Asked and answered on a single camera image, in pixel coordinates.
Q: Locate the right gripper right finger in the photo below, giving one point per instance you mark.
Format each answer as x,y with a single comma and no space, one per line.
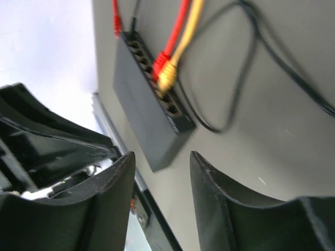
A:
231,216

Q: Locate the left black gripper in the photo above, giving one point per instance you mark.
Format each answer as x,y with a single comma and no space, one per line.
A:
39,147

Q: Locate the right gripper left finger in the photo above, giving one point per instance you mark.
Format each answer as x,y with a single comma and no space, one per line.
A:
92,215

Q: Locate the black network switch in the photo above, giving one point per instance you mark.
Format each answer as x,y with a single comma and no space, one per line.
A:
161,124

